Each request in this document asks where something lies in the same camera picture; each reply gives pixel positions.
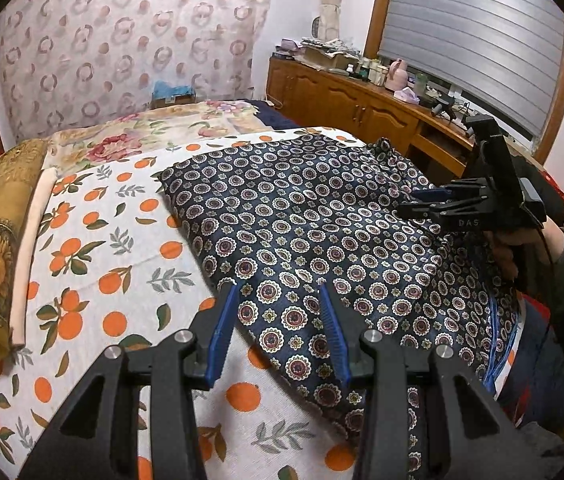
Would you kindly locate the orange-print white sheet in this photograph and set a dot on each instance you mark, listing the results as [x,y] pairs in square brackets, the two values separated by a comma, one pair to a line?
[111,266]

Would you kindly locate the navy circle-patterned satin garment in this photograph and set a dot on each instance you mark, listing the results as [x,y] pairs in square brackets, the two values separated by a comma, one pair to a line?
[280,218]

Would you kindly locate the blue item on box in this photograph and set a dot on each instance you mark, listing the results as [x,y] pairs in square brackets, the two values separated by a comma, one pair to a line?
[164,95]

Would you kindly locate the floral cream bedspread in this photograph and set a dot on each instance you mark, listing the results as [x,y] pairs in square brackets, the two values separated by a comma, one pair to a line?
[73,150]

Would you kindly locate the pink kettle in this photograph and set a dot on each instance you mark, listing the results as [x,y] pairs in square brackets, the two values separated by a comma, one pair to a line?
[397,75]

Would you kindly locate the navy blanket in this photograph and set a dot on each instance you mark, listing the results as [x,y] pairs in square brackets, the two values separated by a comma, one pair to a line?
[271,117]

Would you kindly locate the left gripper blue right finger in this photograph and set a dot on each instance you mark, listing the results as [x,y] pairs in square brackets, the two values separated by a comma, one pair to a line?
[466,433]

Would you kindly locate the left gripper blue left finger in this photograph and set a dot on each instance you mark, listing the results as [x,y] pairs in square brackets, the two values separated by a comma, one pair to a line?
[94,434]

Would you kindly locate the grey window blind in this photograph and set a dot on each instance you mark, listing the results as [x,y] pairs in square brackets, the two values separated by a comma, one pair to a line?
[505,53]

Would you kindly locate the person's right hand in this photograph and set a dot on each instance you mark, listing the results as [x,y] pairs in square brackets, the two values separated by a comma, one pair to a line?
[521,253]

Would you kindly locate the clutter pile on sideboard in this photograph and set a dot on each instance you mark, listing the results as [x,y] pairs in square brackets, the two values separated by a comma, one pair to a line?
[330,55]

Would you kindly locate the wooden sideboard cabinet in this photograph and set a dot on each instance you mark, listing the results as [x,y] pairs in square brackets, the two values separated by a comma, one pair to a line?
[317,98]

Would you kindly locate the circle-patterned pink curtain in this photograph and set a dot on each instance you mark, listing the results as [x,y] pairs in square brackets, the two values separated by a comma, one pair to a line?
[77,63]

